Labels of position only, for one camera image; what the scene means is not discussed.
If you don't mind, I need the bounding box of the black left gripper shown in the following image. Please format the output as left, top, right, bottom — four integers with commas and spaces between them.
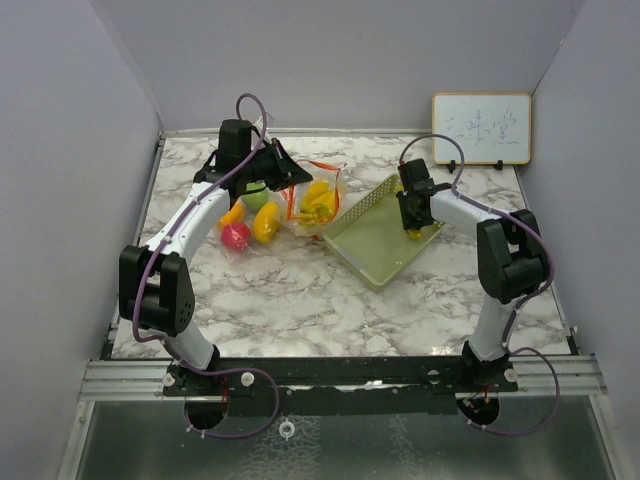
241, 137, 312, 192

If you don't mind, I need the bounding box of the red toy apple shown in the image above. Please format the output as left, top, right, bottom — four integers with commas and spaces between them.
221, 223, 251, 252

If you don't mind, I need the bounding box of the small whiteboard with wooden frame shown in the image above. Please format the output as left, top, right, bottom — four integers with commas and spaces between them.
432, 92, 532, 166

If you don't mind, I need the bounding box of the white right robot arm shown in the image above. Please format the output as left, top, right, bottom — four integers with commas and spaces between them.
396, 159, 552, 391

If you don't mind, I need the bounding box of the green toy apple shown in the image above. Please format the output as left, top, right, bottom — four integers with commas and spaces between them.
242, 183, 269, 213

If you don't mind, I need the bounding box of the pale green perforated basket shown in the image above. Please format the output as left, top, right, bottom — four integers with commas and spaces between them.
321, 174, 443, 292

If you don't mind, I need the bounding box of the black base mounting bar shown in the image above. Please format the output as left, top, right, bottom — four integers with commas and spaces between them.
163, 356, 518, 418

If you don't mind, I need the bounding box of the yellow toy banana bunch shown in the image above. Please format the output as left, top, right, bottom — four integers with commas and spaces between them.
293, 180, 337, 225

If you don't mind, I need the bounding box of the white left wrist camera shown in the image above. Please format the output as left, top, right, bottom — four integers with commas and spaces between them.
252, 114, 273, 136

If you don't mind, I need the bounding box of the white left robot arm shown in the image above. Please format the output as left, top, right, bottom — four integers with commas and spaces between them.
118, 119, 312, 395

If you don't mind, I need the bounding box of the orange toy bell pepper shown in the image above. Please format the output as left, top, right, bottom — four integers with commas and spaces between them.
217, 200, 246, 230

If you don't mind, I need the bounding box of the clear orange-zip bag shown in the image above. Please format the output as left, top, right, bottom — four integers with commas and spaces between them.
217, 182, 281, 260
271, 160, 347, 237

